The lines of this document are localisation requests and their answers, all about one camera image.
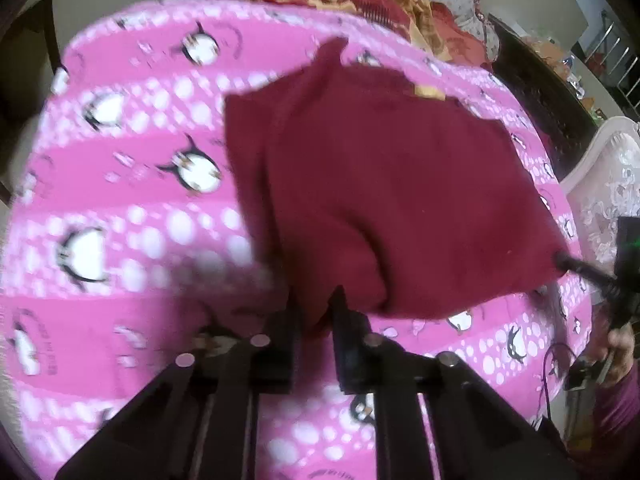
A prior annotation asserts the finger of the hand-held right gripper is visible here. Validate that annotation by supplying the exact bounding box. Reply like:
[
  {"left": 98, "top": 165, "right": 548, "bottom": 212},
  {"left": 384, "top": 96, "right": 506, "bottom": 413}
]
[{"left": 552, "top": 252, "right": 618, "bottom": 288}]

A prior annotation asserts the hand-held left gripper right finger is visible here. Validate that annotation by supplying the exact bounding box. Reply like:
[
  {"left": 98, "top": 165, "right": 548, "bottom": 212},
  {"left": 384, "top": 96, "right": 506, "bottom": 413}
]
[{"left": 327, "top": 285, "right": 576, "bottom": 480}]

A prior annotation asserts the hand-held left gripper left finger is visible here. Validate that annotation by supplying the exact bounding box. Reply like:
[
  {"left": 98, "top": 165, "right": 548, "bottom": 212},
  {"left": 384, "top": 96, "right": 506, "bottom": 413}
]
[{"left": 55, "top": 302, "right": 301, "bottom": 480}]

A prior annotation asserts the maroon garment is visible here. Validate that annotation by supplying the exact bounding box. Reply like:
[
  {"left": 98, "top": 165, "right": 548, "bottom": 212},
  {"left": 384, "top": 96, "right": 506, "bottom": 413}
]
[{"left": 222, "top": 35, "right": 576, "bottom": 333}]

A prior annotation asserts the person's right hand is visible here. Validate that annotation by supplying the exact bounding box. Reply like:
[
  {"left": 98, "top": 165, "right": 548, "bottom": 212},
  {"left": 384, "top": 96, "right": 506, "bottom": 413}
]
[{"left": 587, "top": 327, "right": 638, "bottom": 388}]

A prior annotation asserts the white upholstered chair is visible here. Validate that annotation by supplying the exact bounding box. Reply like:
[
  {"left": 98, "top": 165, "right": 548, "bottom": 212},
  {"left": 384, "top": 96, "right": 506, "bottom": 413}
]
[{"left": 557, "top": 115, "right": 640, "bottom": 271}]

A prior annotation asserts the dark wooden headboard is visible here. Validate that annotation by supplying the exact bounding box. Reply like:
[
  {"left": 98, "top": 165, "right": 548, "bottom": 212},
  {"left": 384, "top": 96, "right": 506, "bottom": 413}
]
[{"left": 487, "top": 12, "right": 613, "bottom": 181}]

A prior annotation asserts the metal rack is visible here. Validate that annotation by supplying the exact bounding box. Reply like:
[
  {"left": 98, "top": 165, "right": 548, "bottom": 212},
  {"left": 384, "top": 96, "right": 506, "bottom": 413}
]
[{"left": 575, "top": 7, "right": 640, "bottom": 106}]

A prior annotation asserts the pink penguin print blanket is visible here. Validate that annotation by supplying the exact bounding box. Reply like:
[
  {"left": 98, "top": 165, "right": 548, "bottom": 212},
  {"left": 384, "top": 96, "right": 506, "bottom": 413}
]
[{"left": 0, "top": 0, "right": 596, "bottom": 480}]

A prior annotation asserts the dark wooden board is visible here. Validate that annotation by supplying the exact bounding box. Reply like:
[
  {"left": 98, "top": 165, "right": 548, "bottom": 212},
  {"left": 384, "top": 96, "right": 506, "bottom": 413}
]
[{"left": 0, "top": 0, "right": 66, "bottom": 201}]

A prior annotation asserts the black cable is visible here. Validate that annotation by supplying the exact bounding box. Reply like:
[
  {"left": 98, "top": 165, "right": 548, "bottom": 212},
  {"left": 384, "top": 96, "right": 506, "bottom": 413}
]
[{"left": 542, "top": 342, "right": 576, "bottom": 421}]

